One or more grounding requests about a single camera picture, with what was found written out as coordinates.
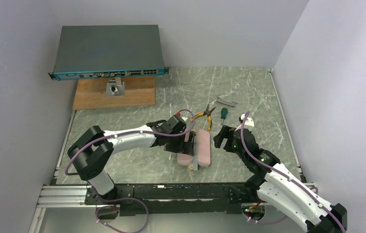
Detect green handled screwdriver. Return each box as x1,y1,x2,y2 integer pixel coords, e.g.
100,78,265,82
221,107,228,125

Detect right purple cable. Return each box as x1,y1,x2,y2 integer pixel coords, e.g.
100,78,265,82
240,111,347,233

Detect grey blue network switch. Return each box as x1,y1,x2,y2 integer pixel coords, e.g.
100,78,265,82
49,25,169,81

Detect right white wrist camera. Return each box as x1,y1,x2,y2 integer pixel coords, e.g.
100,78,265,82
237,114,255,131

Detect grey metal stand bracket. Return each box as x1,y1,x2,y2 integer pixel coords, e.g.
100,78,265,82
106,77,125,97

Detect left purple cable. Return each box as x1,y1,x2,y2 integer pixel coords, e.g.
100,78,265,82
64,109,195,176

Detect purple cable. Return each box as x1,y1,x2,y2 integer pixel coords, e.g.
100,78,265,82
64,109,195,176
240,111,347,233

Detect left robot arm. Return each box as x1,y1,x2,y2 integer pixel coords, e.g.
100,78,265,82
67,114,196,199

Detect aluminium frame rail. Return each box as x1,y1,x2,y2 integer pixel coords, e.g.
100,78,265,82
28,183,330,233

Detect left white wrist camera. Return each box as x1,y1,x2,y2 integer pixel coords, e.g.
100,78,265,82
175,113,188,124

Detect yellow handled pliers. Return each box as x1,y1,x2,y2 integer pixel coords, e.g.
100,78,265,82
191,103,215,131

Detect pink umbrella case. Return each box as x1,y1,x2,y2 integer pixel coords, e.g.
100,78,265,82
177,129,211,171

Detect wooden board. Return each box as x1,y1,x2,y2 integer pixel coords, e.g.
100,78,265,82
72,76,156,110

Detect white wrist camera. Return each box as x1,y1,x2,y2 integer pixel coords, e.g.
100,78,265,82
175,113,188,124
237,114,255,131

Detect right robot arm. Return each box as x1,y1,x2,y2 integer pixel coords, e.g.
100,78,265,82
213,125,348,233

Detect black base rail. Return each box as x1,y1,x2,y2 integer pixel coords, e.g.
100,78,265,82
84,182,261,216

